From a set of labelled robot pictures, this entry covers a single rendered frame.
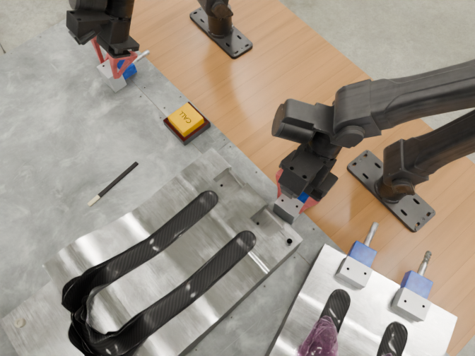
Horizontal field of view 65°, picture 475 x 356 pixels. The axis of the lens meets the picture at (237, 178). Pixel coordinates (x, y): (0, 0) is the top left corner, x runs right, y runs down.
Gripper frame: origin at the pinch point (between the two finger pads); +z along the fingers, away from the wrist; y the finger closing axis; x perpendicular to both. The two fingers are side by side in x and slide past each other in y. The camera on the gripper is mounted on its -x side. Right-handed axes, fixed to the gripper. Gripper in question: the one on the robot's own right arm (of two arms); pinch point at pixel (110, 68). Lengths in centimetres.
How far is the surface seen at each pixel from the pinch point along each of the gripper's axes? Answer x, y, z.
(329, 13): 159, -25, 8
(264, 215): 0, 52, -2
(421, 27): 185, 17, -6
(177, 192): -9.8, 37.5, 1.1
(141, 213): -16.4, 36.0, 5.2
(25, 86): -13.0, -14.8, 12.8
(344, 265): 2, 69, -5
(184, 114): 5.1, 21.5, -1.5
